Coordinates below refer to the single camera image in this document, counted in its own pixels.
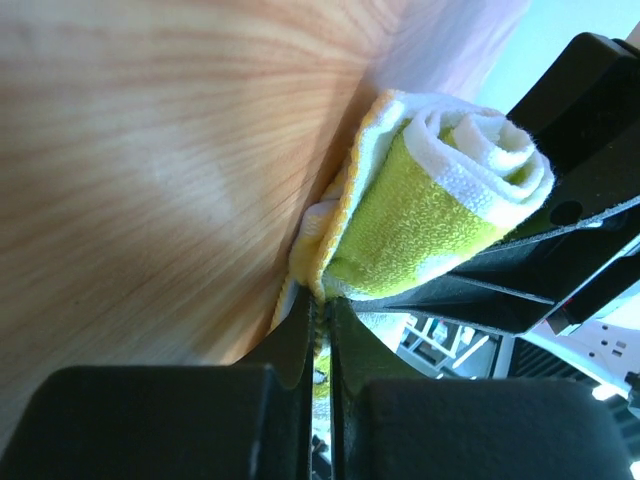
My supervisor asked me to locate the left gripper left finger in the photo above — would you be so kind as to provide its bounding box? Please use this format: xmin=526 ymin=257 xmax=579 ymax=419
xmin=1 ymin=289 xmax=315 ymax=479

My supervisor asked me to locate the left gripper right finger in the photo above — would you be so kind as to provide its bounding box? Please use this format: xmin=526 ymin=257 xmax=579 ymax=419
xmin=328 ymin=299 xmax=631 ymax=479

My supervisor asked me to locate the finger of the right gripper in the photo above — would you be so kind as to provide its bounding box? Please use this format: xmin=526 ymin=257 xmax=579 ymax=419
xmin=352 ymin=201 xmax=639 ymax=334
xmin=508 ymin=33 xmax=639 ymax=235

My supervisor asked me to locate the yellow green towel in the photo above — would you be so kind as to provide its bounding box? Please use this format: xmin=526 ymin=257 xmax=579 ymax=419
xmin=274 ymin=90 xmax=555 ymax=322

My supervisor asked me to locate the background storage shelf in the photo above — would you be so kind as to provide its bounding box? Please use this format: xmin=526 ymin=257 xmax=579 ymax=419
xmin=396 ymin=314 xmax=502 ymax=380

